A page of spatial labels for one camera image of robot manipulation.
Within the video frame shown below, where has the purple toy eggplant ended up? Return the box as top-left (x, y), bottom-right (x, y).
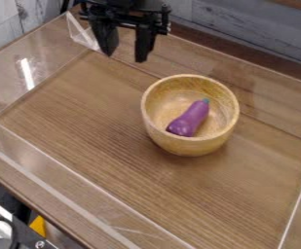
top-left (167, 98), bottom-right (211, 137)

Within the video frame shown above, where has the clear acrylic corner bracket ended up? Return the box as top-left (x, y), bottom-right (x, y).
top-left (66, 12), bottom-right (101, 52)

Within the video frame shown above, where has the black and yellow device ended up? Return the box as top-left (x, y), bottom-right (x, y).
top-left (13, 215), bottom-right (85, 249)

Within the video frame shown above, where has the brown wooden bowl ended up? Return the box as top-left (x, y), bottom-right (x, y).
top-left (141, 74), bottom-right (240, 157)

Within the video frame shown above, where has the clear acrylic tray wall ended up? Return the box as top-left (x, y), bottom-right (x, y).
top-left (0, 112), bottom-right (196, 249)

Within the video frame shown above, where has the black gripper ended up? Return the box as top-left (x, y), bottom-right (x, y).
top-left (80, 0), bottom-right (173, 63)

